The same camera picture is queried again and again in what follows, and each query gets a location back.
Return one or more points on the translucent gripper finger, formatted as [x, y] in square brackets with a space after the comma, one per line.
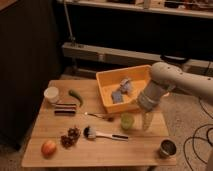
[147, 118]

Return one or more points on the grey ribbed gripper body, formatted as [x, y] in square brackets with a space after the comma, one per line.
[150, 96]

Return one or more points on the dark metal cup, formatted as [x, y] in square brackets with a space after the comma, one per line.
[167, 149]

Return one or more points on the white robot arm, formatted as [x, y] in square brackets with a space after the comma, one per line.
[163, 79]

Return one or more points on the green plastic cup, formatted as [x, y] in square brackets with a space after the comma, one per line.
[127, 121]

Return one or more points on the yellow plastic bin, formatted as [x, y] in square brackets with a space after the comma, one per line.
[109, 81]

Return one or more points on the bunch of dark grapes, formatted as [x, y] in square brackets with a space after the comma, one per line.
[71, 137]

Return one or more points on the green chili pepper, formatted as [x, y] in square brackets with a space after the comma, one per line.
[77, 96]

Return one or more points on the dark red rectangular bar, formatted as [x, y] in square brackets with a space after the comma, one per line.
[65, 106]

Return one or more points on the dark brown rectangular bar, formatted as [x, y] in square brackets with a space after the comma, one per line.
[64, 112]

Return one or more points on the wooden shelf board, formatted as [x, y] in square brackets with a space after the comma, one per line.
[146, 6]

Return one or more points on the white plastic cup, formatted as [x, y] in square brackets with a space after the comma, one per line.
[51, 94]

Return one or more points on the vertical metal pole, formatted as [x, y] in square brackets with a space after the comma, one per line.
[72, 38]

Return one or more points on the red orange apple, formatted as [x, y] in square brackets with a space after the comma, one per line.
[48, 148]

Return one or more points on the grey metal rail frame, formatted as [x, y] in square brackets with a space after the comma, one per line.
[131, 58]

